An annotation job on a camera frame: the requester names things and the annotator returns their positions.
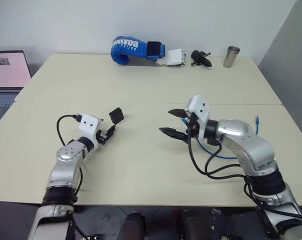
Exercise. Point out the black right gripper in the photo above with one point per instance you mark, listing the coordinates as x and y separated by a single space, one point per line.
192 127

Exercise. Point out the dark rounded shape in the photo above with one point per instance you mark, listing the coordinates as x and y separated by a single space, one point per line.
133 226

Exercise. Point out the stainless steel cup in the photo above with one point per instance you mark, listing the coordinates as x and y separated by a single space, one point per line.
231 57

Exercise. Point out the spare black gripper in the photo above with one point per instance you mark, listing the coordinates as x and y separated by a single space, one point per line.
199 58

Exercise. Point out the white robotic hand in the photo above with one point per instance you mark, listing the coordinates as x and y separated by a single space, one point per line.
173 57

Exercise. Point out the open grey laptop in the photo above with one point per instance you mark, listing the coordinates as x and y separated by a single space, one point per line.
5 75

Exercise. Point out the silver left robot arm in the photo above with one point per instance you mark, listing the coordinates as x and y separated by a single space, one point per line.
65 165

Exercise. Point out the blue boxing glove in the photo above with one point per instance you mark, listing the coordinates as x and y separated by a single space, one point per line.
130 50

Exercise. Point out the small black box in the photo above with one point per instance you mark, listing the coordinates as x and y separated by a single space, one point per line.
117 115

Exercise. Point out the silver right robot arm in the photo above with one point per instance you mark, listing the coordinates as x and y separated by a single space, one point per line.
251 147

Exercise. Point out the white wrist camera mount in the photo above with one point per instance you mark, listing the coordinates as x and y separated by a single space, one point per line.
88 126
199 108

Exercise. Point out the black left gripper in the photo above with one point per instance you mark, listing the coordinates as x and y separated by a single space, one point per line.
102 137

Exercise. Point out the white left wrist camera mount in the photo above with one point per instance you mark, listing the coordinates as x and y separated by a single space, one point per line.
88 126

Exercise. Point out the grey partition panel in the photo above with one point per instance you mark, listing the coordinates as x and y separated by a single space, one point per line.
288 62

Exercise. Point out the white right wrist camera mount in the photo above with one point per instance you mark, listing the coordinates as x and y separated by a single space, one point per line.
199 108

